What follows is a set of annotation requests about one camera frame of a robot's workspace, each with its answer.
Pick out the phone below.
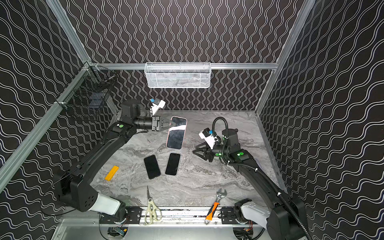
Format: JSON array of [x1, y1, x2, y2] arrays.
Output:
[[167, 116, 187, 150]]

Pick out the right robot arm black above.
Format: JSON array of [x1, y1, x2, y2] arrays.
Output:
[[193, 128, 311, 240]]

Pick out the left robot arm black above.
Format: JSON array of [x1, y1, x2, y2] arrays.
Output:
[[53, 99, 176, 222]]

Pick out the black smartphone green case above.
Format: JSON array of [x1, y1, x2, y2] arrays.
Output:
[[166, 153, 181, 176]]

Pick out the black smartphone left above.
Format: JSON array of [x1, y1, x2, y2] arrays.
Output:
[[144, 155, 161, 180]]

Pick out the yellow rectangular block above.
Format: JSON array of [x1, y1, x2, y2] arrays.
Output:
[[105, 166, 119, 181]]

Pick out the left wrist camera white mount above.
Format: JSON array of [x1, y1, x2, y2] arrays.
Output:
[[150, 99, 166, 117]]

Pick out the orange handled adjustable wrench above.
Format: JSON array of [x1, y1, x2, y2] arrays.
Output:
[[205, 188, 227, 225]]

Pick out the white wire mesh basket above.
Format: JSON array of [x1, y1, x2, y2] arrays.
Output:
[[144, 62, 212, 89]]

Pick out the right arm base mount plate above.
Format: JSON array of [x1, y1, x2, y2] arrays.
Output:
[[219, 206, 266, 226]]

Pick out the black wire basket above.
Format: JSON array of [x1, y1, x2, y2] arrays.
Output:
[[64, 66, 117, 122]]

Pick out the beige handled scissors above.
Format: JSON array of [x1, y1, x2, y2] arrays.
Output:
[[144, 186, 163, 226]]

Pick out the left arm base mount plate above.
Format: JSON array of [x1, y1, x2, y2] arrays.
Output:
[[100, 207, 143, 225]]

